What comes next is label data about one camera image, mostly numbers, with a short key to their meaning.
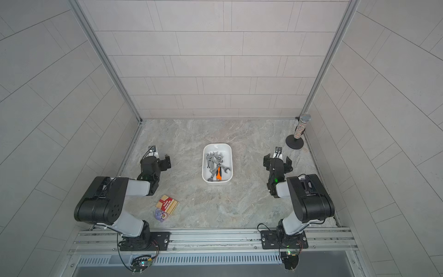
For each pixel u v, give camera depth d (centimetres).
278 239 71
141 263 65
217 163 94
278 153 78
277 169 69
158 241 71
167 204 80
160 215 75
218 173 91
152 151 78
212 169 91
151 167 71
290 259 69
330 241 73
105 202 44
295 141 104
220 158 96
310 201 45
